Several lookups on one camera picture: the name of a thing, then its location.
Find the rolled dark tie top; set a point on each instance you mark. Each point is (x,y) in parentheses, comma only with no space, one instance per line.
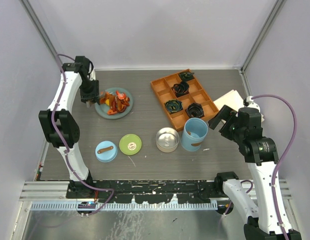
(186,76)

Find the white folded cloth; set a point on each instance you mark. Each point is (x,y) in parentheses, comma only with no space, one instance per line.
(233,100)

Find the blue lid with strap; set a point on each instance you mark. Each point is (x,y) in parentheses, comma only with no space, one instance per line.
(106,151)

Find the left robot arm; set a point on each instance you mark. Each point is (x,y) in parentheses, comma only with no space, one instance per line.
(60,128)

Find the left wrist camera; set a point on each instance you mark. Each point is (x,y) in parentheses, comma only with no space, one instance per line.
(87,63)

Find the green round lid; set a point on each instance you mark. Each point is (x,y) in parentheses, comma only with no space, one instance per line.
(130,144)

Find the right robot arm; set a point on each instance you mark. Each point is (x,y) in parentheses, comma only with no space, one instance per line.
(266,219)

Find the slotted cable duct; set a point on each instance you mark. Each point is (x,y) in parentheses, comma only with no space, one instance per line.
(133,206)

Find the blue cylindrical lunch container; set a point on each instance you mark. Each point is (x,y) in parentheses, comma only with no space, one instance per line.
(194,132)

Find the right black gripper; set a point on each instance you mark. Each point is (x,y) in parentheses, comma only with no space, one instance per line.
(223,113)

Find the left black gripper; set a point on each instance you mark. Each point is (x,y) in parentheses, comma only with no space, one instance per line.
(87,97)

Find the orange wooden compartment tray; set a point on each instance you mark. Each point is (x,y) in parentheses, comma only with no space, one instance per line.
(162,88)

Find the grey-blue plate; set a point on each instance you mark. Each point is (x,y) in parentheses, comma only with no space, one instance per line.
(101,109)

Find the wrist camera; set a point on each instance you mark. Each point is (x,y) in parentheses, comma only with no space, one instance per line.
(87,63)
(249,118)

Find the pile of food pieces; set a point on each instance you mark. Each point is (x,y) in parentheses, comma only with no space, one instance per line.
(116,101)

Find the silver metal bowl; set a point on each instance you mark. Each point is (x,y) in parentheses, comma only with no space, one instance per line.
(167,139)

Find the rolled black tie right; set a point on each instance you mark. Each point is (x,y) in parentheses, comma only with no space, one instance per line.
(195,110)

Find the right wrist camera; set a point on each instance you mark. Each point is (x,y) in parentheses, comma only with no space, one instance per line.
(249,118)

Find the rolled dark tie middle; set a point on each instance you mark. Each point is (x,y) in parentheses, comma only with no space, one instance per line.
(181,89)

